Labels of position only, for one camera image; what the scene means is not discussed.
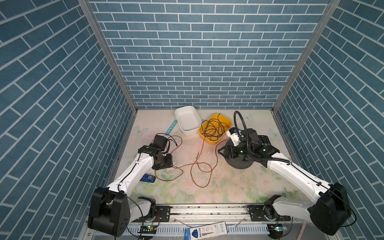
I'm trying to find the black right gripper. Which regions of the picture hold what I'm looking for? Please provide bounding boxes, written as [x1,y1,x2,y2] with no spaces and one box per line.
[216,142,252,159]

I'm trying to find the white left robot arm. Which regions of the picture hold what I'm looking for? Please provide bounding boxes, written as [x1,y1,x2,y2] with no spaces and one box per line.
[88,133,176,237]

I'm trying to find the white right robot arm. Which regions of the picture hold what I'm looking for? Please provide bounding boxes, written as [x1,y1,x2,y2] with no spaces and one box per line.
[218,128,353,236]

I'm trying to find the black desk calculator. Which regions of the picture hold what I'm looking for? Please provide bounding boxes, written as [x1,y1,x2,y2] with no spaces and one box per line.
[259,135,271,146]

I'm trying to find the dark grey perforated spool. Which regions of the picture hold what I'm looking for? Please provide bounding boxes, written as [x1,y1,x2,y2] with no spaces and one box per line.
[224,145,254,170]

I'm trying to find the teal stencil ruler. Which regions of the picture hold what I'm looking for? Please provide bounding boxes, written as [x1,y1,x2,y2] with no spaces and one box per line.
[166,120,178,136]

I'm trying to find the blue black utility knife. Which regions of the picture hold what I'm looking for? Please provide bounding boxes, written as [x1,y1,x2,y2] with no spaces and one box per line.
[140,174,156,183]

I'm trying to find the yellow plastic tub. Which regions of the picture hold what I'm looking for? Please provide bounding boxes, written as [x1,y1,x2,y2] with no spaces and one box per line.
[198,114,232,145]

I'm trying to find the white plastic tub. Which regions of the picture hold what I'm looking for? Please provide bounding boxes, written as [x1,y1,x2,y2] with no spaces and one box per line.
[175,106,202,135]

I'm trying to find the white blue pen box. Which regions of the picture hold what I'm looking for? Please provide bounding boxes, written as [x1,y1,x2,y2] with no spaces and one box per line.
[184,222,228,240]

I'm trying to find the pink pencil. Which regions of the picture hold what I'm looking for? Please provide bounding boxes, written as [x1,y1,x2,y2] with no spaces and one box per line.
[296,221,307,240]

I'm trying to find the black tangled cable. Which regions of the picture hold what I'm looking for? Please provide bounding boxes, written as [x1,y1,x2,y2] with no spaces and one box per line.
[200,113,230,142]

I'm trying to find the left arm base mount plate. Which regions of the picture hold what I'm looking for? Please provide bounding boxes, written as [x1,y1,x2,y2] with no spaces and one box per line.
[134,206,171,223]

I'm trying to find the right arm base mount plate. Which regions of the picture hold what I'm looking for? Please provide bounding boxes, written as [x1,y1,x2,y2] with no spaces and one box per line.
[246,205,291,222]

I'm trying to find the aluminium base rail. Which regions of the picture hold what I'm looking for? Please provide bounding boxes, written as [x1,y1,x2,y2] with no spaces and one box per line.
[78,202,343,240]

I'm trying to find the metal frame corner post left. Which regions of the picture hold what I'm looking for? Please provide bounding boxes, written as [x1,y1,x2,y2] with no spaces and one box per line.
[78,0,138,114]

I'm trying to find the metal frame corner post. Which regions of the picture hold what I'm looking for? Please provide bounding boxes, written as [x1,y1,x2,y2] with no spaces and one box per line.
[78,0,138,114]
[272,0,341,115]

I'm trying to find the metal frame corner post right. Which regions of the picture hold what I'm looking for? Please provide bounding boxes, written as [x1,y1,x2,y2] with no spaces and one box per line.
[272,0,341,115]

